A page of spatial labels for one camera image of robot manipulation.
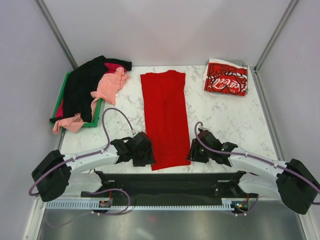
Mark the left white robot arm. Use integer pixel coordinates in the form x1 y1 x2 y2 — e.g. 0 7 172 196
31 132 155 202

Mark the black t-shirt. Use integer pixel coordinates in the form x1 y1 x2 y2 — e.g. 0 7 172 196
50 55 132 124

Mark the aluminium frame post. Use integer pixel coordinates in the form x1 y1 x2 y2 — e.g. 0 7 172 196
253 0 301 73
34 0 78 69

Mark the magenta t-shirt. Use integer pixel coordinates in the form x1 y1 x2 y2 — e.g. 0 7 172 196
53 62 126 120

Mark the folded red Coca-Cola t-shirt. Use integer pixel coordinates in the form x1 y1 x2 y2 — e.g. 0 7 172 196
202 58 248 97

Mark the plain red t-shirt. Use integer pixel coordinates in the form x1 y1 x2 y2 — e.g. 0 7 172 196
140 70 190 171

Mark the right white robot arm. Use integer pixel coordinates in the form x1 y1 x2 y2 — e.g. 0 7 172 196
187 129 320 215

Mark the purple cable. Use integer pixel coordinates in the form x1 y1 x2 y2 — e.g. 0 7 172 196
28 107 135 228
194 121 320 218

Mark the left aluminium frame post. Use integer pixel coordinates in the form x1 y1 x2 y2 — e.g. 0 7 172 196
34 0 78 69

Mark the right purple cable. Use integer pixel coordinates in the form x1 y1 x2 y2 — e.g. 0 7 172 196
194 121 320 218

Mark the right aluminium frame post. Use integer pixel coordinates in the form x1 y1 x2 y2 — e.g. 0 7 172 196
253 0 301 73

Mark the salmon pink t-shirt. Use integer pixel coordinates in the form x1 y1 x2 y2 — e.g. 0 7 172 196
51 66 131 136

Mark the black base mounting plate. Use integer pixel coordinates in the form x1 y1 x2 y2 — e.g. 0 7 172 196
92 173 257 206

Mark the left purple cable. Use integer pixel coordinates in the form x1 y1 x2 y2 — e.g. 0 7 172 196
28 107 135 228

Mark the white slotted cable duct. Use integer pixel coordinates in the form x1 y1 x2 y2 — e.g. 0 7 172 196
46 198 248 211

